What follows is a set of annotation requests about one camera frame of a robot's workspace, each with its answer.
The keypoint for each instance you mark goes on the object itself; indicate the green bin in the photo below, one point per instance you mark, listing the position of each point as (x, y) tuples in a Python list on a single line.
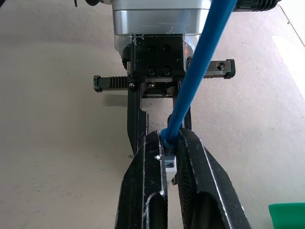
[(288, 215)]

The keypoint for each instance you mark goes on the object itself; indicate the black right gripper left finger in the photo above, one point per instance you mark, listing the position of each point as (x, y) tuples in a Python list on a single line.
[(139, 190)]

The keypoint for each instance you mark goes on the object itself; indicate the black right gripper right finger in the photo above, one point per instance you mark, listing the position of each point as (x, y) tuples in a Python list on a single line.
[(205, 190)]

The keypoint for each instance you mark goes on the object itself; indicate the white coupler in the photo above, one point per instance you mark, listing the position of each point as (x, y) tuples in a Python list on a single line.
[(170, 168)]

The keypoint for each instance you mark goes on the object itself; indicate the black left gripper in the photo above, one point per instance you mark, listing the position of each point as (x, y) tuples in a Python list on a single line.
[(157, 59)]

